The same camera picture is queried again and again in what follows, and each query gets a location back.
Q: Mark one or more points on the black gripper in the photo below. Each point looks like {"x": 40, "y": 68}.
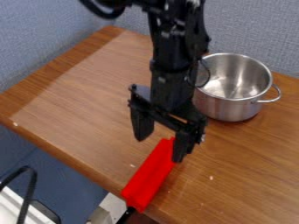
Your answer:
{"x": 165, "y": 103}

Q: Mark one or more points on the stainless steel pot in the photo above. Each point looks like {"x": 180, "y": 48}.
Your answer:
{"x": 234, "y": 86}

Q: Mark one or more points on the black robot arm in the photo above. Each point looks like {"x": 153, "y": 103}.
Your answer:
{"x": 180, "y": 42}

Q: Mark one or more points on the red rectangular block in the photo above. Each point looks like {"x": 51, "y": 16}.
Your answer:
{"x": 145, "y": 182}

